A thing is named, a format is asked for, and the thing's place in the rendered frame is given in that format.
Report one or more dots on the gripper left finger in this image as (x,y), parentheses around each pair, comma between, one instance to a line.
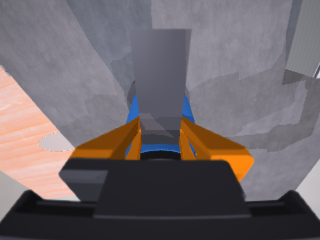
(113,145)

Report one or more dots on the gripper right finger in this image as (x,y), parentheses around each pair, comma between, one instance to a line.
(211,146)

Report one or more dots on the black round base with stud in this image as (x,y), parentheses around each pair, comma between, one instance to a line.
(132,93)

